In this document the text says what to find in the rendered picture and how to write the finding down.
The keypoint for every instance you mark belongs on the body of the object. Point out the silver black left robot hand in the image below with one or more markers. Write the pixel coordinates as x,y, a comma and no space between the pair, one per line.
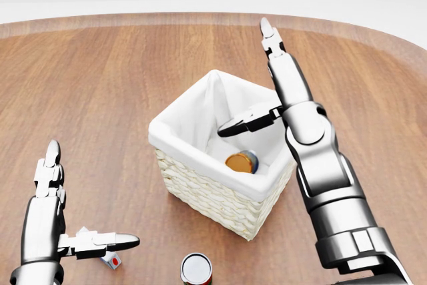
41,228

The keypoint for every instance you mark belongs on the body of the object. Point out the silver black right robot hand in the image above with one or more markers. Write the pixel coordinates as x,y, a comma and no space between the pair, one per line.
288,78

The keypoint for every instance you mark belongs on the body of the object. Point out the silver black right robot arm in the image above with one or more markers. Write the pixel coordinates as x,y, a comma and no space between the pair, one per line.
333,181

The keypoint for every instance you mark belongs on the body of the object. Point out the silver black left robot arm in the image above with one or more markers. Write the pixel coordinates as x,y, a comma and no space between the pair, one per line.
36,275

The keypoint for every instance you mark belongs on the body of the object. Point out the small white box, red dot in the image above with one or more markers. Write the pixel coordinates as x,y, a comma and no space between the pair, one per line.
113,261

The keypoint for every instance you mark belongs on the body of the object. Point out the white-lined wicker basket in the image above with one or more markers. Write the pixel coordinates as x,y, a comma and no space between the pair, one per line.
207,195

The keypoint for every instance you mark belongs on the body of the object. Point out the tin with orange lid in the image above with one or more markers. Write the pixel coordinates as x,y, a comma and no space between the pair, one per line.
237,163

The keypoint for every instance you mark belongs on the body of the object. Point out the red tin with silver lid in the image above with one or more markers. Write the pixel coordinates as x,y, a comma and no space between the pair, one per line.
196,266

